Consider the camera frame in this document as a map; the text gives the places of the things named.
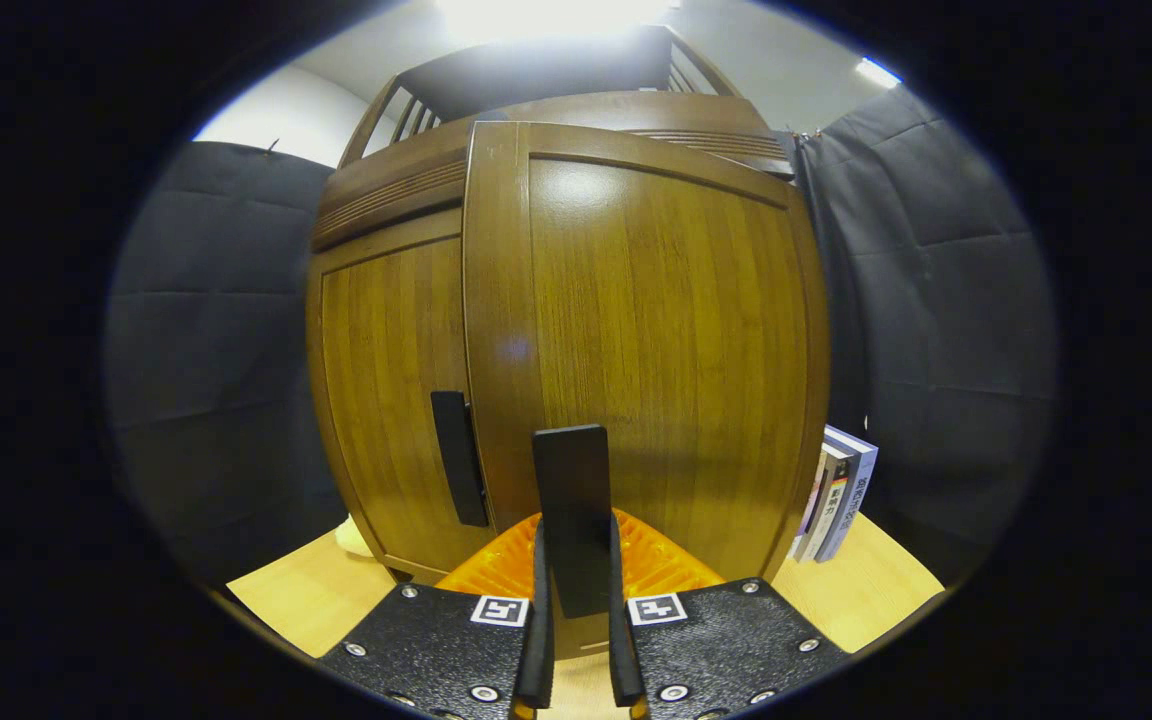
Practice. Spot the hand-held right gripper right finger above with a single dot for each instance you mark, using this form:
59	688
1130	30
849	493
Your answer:
621	630

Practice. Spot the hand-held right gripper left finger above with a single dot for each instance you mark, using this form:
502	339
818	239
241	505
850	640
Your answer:
542	620

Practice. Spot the wooden cabinet door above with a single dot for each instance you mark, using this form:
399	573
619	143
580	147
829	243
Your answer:
656	330
386	380

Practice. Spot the wooden double-door shoe cabinet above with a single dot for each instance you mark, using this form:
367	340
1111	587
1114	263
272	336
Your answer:
386	190

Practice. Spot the cream round object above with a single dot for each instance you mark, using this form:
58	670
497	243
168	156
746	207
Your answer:
351	535

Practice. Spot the white cover book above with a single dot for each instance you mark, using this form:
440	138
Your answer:
821	505

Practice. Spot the blue cover book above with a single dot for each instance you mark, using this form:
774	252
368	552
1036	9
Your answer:
854	490

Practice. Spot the black backdrop cloth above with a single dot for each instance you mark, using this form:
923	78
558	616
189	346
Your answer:
936	330

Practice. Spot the large ceiling light panel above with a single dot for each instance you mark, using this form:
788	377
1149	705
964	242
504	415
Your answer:
556	18

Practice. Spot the small ceiling light panel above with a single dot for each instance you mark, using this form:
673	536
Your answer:
878	72

